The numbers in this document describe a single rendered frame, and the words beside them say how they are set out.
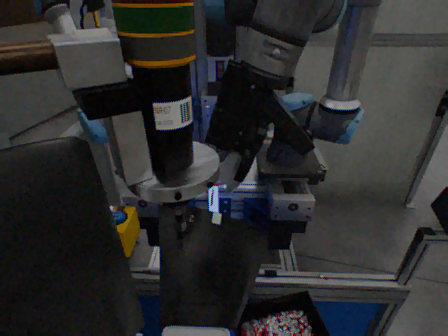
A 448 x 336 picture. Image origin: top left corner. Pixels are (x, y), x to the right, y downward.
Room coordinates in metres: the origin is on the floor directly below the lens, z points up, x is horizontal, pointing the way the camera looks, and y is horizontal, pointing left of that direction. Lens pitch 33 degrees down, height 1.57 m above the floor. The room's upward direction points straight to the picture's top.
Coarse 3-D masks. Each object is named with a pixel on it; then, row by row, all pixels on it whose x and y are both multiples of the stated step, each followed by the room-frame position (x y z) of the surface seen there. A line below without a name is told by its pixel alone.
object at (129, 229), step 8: (128, 208) 0.59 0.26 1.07; (128, 216) 0.56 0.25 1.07; (136, 216) 0.59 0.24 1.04; (120, 224) 0.53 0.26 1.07; (128, 224) 0.53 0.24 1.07; (136, 224) 0.58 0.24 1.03; (120, 232) 0.50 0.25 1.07; (128, 232) 0.52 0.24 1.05; (136, 232) 0.56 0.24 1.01; (128, 240) 0.51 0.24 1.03; (136, 240) 0.55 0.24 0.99; (128, 248) 0.50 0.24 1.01; (128, 256) 0.50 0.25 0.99
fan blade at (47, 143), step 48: (48, 144) 0.28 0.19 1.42; (0, 192) 0.22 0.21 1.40; (48, 192) 0.23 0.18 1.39; (96, 192) 0.25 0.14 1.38; (0, 240) 0.18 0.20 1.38; (48, 240) 0.19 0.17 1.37; (96, 240) 0.21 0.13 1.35; (0, 288) 0.16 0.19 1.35; (48, 288) 0.16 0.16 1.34; (96, 288) 0.17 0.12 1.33
